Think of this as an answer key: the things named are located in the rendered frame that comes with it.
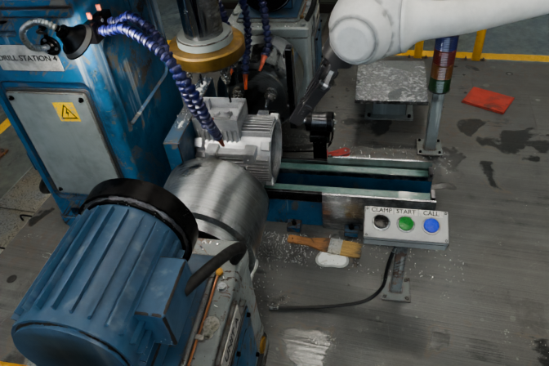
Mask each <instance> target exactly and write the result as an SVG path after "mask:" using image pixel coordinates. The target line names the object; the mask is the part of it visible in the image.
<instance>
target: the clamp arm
mask: <svg viewBox="0 0 549 366"><path fill-rule="evenodd" d="M283 58H285V67H286V77H287V87H288V102H287V107H289V117H290V116H291V114H292V112H293V111H294V109H295V108H296V107H297V89H296V77H295V65H294V53H293V45H292V44H286V46H285V48H284V51H283ZM290 127H291V128H297V125H296V124H294V123H291V122H290Z"/></svg>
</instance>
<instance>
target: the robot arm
mask: <svg viewBox="0 0 549 366"><path fill-rule="evenodd" d="M546 14H549V0H338V1H337V3H336V5H335V7H334V8H333V11H332V13H331V15H330V19H329V22H328V28H329V36H328V39H327V40H326V42H325V44H324V45H323V47H322V53H323V55H324V58H323V60H322V62H321V64H320V66H319V68H318V69H317V71H316V73H315V75H314V77H313V78H312V80H311V82H310V84H309V86H308V87H307V88H306V93H305V94H304V97H305V98H304V97H302V98H301V99H300V101H299V103H298V105H297V107H296V108H295V109H294V111H293V112H292V114H291V116H290V118H289V122H291V123H294V124H296V125H297V126H299V127H300V126H301V124H302V122H303V121H304V119H305V118H306V116H307V114H308V113H309V112H310V111H311V110H313V109H314V108H315V106H316V105H317V104H318V103H319V102H320V100H321V99H322V98H323V96H324V95H325V94H326V92H328V91H329V90H330V89H331V88H332V85H330V84H331V83H332V81H333V79H335V78H336V77H337V76H338V74H339V71H338V70H339V69H349V68H351V67H352V66H353V65H367V64H371V63H373V62H375V61H377V60H381V59H383V58H385V57H388V56H393V55H396V54H400V53H406V51H407V50H408V49H409V48H410V47H411V46H412V45H414V44H416V43H417V42H420V41H424V40H428V39H433V38H445V37H451V36H457V35H461V34H466V33H473V32H476V31H481V30H484V29H490V28H493V27H497V26H500V25H506V24H510V23H514V22H517V21H521V20H527V19H530V18H534V17H537V16H543V15H546Z"/></svg>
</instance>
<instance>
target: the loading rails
mask: <svg viewBox="0 0 549 366"><path fill-rule="evenodd" d="M433 175H434V173H433V167H432V161H422V160H406V159H390V158H359V157H342V156H328V159H321V158H291V157H281V163H280V169H279V175H278V177H277V181H276V182H275V185H266V183H265V185H264V188H265V190H266V193H267V194H268V197H269V200H270V210H269V213H268V217H267V219H266V221H275V222H285V223H287V231H288V232H298V233H300V232H301V226H302V224H306V225H322V226H323V228H327V229H337V230H344V236H346V237H356V238H358V237H359V231H364V207H365V206H372V207H384V208H407V209H418V210H430V211H434V210H435V206H436V201H435V199H436V197H435V190H431V184H432V180H433Z"/></svg>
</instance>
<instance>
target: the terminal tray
mask: <svg viewBox="0 0 549 366"><path fill-rule="evenodd" d="M204 99H207V100H204ZM239 100H242V101H239ZM203 101H204V102H205V104H206V107H207V108H208V112H209V113H210V115H211V117H212V118H214V120H213V121H214V123H215V124H216V126H217V127H218V128H219V130H220V131H221V134H222V135H223V137H222V140H223V141H226V142H227V143H228V142H229V141H231V143H233V142H234V141H235V143H238V142H239V141H240V140H241V133H240V131H241V127H242V125H243V121H244V119H245V117H246V115H247V114H248V106H247V100H246V98H231V101H232V102H231V103H230V99H229V98H225V97H203ZM232 117H235V118H232ZM192 123H193V126H194V130H195V134H196V137H198V138H203V139H204V141H206V140H208V141H210V140H212V141H213V142H214V139H213V137H212V136H211V135H210V134H209V132H208V131H207V129H202V127H201V124H200V123H199V121H198V120H197V119H196V117H194V115H193V117H192Z"/></svg>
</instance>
